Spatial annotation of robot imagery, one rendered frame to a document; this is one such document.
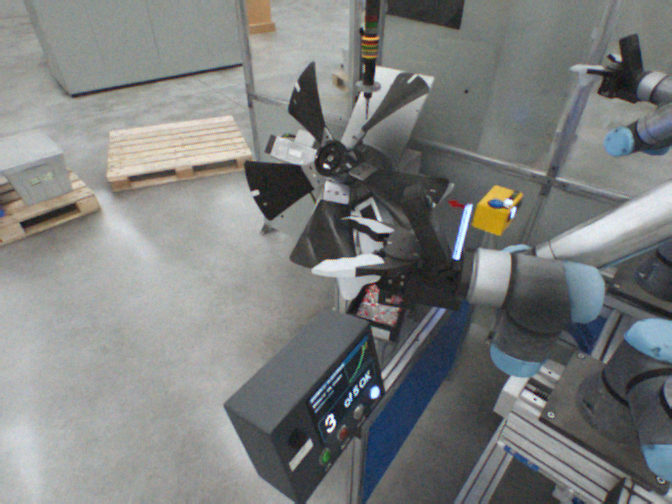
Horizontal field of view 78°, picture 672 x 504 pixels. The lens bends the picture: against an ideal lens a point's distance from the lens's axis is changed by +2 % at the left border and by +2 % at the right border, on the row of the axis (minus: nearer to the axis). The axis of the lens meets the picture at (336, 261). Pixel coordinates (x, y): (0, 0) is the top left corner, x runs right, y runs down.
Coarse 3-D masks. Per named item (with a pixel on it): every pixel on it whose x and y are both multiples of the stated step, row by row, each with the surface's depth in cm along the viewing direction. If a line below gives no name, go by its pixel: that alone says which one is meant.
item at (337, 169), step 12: (324, 144) 131; (336, 144) 129; (324, 156) 131; (336, 156) 130; (348, 156) 128; (360, 156) 137; (324, 168) 131; (336, 168) 129; (348, 168) 129; (336, 180) 133; (348, 180) 137
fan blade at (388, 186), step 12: (372, 180) 126; (384, 180) 127; (396, 180) 127; (408, 180) 127; (420, 180) 127; (432, 180) 126; (444, 180) 125; (372, 192) 124; (384, 192) 123; (396, 192) 123; (444, 192) 122; (384, 204) 121; (396, 204) 121; (396, 216) 119; (408, 228) 118
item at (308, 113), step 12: (312, 72) 137; (300, 84) 143; (312, 84) 137; (300, 96) 144; (312, 96) 138; (288, 108) 152; (300, 108) 146; (312, 108) 139; (300, 120) 149; (312, 120) 141; (312, 132) 145
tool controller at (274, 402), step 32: (320, 320) 76; (352, 320) 74; (288, 352) 71; (320, 352) 69; (352, 352) 70; (256, 384) 66; (288, 384) 65; (320, 384) 65; (352, 384) 72; (256, 416) 60; (288, 416) 60; (320, 416) 66; (352, 416) 74; (256, 448) 65; (288, 448) 61; (320, 448) 68; (288, 480) 63; (320, 480) 69
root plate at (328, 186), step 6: (324, 186) 133; (330, 186) 134; (336, 186) 135; (342, 186) 136; (348, 186) 136; (324, 192) 133; (330, 192) 134; (342, 192) 136; (348, 192) 136; (324, 198) 133; (330, 198) 134; (336, 198) 135; (342, 198) 136; (348, 198) 136
